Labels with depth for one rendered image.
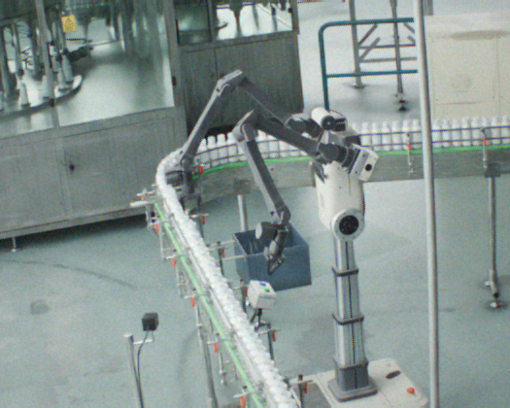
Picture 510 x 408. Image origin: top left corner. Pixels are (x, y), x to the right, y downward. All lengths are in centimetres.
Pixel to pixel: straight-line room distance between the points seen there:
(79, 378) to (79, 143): 223
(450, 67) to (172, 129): 221
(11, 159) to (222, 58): 277
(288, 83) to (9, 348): 444
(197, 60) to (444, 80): 245
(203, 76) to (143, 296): 327
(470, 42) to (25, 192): 357
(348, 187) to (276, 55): 538
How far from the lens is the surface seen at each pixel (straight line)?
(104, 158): 832
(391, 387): 568
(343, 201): 513
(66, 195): 837
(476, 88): 895
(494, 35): 886
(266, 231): 467
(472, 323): 680
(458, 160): 670
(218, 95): 514
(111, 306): 744
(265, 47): 1035
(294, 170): 669
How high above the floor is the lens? 317
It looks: 21 degrees down
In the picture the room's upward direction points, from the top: 6 degrees counter-clockwise
